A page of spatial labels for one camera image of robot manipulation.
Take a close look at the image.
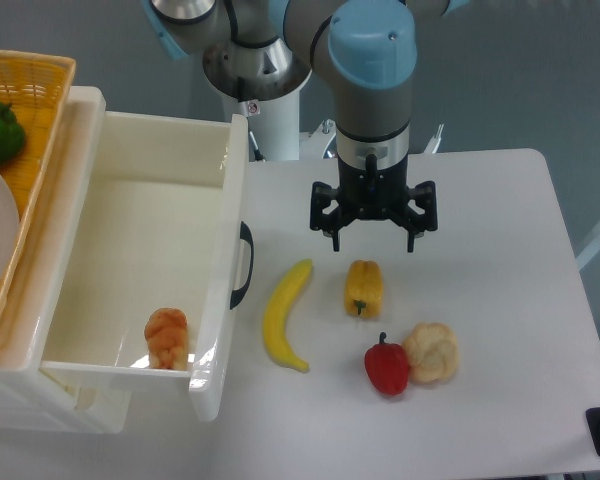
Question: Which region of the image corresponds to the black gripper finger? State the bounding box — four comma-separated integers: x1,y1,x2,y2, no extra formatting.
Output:
396,180,438,253
309,182,358,252

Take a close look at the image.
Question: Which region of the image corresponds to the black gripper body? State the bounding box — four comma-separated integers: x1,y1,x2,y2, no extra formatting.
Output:
329,158,416,221

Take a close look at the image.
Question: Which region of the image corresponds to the white drawer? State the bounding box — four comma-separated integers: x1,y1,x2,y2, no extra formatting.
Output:
41,112,249,421

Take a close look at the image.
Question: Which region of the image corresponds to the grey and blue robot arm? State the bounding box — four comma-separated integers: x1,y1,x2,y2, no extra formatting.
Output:
143,1,455,241

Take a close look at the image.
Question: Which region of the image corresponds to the white plastic drawer cabinet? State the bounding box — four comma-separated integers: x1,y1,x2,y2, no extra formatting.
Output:
0,86,130,434

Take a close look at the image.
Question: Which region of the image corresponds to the yellow bell pepper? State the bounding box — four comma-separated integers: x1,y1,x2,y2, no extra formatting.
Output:
344,260,384,320

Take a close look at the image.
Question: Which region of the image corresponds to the beige bread roll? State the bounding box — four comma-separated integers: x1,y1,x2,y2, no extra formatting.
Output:
402,323,459,384

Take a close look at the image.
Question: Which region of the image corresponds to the yellow banana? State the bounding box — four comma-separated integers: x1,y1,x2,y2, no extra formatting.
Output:
262,259,313,373

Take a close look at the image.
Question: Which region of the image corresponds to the red bell pepper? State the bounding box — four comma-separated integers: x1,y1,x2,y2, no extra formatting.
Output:
364,331,409,396

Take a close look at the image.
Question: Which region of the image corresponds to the orange fried chicken toy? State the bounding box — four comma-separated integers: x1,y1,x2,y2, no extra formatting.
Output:
144,308,189,371

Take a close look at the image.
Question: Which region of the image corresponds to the orange woven basket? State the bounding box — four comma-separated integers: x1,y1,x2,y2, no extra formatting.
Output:
0,50,76,317

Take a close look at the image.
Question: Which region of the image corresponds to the black top drawer handle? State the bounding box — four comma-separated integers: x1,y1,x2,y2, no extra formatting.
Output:
230,221,255,309

